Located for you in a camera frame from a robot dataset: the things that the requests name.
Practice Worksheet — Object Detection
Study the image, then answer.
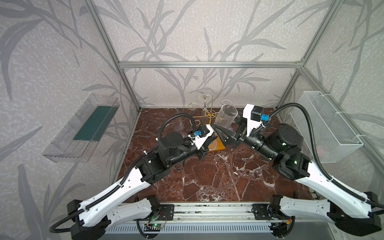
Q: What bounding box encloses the yellow wooden rack base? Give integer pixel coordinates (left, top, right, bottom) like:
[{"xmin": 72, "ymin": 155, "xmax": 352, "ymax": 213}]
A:
[{"xmin": 210, "ymin": 137, "xmax": 226, "ymax": 152}]

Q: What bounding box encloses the white wire mesh basket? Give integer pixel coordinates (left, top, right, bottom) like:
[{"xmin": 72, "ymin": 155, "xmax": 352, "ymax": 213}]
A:
[{"xmin": 297, "ymin": 91, "xmax": 364, "ymax": 164}]

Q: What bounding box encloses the aluminium frame crossbar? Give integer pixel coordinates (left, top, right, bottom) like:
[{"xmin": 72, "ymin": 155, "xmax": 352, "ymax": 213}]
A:
[{"xmin": 119, "ymin": 61, "xmax": 301, "ymax": 69}]

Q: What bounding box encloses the amber wine glass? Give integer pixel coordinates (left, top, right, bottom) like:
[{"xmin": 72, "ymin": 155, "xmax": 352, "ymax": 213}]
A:
[{"xmin": 209, "ymin": 140, "xmax": 218, "ymax": 151}]

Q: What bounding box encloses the green circuit board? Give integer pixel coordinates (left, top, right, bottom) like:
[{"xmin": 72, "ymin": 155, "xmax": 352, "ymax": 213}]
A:
[{"xmin": 145, "ymin": 223, "xmax": 165, "ymax": 232}]

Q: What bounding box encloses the gold wire glass rack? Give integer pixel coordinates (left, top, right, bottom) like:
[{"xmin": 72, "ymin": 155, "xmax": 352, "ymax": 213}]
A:
[{"xmin": 188, "ymin": 95, "xmax": 218, "ymax": 126}]

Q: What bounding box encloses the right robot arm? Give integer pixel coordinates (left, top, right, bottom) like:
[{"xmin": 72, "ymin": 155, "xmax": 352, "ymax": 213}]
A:
[{"xmin": 214, "ymin": 124, "xmax": 382, "ymax": 237}]

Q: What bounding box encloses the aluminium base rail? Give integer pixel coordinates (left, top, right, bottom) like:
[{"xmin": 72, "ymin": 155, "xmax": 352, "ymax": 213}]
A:
[{"xmin": 107, "ymin": 200, "xmax": 334, "ymax": 238}]

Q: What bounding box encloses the clear plastic wall bin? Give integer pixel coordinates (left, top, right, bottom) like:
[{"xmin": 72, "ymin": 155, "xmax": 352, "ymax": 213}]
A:
[{"xmin": 43, "ymin": 94, "xmax": 120, "ymax": 163}]

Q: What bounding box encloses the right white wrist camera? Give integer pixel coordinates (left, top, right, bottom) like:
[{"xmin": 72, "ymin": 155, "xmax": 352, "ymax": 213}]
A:
[{"xmin": 243, "ymin": 104, "xmax": 270, "ymax": 137}]

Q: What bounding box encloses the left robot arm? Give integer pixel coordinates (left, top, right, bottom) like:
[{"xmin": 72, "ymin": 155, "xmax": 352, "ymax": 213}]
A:
[{"xmin": 68, "ymin": 126, "xmax": 217, "ymax": 240}]

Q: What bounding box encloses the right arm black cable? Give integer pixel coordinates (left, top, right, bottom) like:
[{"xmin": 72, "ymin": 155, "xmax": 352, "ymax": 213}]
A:
[{"xmin": 250, "ymin": 102, "xmax": 384, "ymax": 217}]

